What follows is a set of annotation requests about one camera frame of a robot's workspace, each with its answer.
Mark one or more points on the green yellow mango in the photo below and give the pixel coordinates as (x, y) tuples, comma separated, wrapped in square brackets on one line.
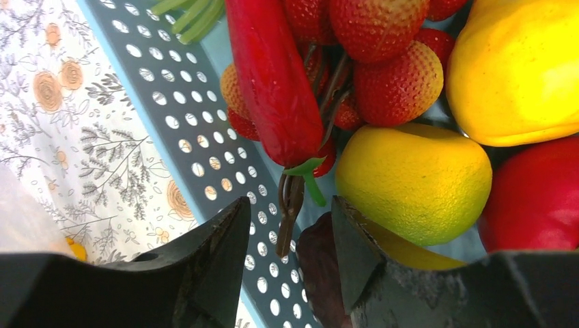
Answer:
[(427, 184)]

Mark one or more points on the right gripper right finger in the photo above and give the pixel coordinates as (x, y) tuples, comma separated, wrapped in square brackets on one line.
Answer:
[(506, 289)]

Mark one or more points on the orange carrot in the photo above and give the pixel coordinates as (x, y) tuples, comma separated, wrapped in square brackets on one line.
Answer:
[(197, 19)]

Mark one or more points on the light blue plastic basket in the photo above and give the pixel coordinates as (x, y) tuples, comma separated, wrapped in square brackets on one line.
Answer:
[(174, 88)]

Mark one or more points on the red chili pepper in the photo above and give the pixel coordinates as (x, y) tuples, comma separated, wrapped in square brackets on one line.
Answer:
[(276, 88)]

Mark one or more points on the clear dotted zip bag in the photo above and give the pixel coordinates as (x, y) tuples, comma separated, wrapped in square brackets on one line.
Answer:
[(25, 226)]

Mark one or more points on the yellow bell pepper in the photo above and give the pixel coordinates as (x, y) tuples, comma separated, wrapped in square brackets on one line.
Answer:
[(512, 77)]

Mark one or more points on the red tomato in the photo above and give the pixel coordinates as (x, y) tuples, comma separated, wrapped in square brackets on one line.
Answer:
[(533, 203)]

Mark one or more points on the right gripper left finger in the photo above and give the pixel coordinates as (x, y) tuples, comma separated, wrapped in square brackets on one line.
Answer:
[(192, 281)]

